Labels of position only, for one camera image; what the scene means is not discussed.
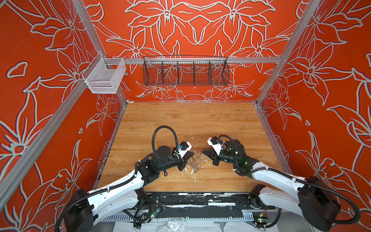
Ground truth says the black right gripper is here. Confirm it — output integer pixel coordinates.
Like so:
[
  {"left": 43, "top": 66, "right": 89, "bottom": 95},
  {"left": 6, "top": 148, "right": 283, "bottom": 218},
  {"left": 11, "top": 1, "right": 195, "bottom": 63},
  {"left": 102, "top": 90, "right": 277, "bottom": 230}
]
[{"left": 203, "top": 146, "right": 240, "bottom": 166}]

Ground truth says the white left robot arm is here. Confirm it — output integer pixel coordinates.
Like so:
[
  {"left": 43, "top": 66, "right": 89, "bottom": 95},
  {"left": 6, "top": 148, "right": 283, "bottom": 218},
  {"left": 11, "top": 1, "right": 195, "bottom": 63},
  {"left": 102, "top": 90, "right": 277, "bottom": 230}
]
[{"left": 55, "top": 142, "right": 194, "bottom": 232}]

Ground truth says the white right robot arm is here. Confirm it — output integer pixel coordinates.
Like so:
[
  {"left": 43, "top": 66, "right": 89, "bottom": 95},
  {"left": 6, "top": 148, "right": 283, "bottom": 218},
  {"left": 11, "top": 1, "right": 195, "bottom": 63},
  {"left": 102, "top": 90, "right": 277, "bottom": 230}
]
[{"left": 203, "top": 136, "right": 341, "bottom": 232}]

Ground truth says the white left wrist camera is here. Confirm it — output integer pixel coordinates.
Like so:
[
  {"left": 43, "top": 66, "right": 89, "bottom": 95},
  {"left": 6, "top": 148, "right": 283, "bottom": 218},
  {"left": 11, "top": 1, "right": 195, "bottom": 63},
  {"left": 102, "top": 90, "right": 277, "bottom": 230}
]
[{"left": 177, "top": 141, "right": 192, "bottom": 156}]

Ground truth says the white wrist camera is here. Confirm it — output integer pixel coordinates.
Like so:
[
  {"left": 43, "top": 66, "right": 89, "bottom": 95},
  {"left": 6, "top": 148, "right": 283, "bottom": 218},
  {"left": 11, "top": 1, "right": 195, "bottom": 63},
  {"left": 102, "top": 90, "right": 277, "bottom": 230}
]
[
  {"left": 177, "top": 141, "right": 192, "bottom": 156},
  {"left": 207, "top": 136, "right": 223, "bottom": 155}
]

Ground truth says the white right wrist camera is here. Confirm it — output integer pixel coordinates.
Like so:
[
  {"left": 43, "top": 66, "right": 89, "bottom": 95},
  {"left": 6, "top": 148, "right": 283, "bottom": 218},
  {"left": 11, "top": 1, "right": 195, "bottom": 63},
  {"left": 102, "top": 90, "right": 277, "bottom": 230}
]
[{"left": 207, "top": 136, "right": 223, "bottom": 155}]

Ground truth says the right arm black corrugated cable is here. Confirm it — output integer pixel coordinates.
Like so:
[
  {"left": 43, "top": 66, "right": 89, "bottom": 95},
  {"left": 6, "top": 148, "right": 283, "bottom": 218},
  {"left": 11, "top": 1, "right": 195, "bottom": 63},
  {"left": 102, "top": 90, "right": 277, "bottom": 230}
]
[{"left": 217, "top": 134, "right": 361, "bottom": 225}]

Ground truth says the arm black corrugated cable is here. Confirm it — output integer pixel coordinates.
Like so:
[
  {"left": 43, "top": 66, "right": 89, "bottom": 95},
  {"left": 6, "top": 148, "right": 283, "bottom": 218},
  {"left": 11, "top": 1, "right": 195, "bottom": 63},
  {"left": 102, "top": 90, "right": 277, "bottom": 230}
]
[
  {"left": 54, "top": 125, "right": 179, "bottom": 232},
  {"left": 217, "top": 134, "right": 361, "bottom": 225}
]

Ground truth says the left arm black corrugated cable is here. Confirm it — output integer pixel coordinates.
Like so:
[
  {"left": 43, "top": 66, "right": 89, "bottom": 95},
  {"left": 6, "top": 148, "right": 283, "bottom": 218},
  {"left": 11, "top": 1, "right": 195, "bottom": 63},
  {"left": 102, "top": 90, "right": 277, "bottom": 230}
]
[{"left": 54, "top": 125, "right": 179, "bottom": 232}]

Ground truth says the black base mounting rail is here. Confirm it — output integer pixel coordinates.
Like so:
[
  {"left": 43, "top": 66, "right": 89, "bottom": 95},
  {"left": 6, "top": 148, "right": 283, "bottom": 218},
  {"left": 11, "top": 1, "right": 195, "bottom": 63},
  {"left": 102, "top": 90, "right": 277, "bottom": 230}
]
[{"left": 127, "top": 191, "right": 276, "bottom": 221}]

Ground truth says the black wire wall basket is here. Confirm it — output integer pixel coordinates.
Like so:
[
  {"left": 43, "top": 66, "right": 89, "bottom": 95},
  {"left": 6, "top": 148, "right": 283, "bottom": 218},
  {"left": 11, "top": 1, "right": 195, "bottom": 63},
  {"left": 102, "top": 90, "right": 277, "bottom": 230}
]
[{"left": 143, "top": 55, "right": 231, "bottom": 87}]

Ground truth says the white wire wall basket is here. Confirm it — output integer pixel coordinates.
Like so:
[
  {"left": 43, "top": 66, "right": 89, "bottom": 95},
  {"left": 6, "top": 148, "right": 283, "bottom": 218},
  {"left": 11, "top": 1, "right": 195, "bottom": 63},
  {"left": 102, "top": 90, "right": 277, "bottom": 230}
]
[{"left": 82, "top": 53, "right": 127, "bottom": 94}]

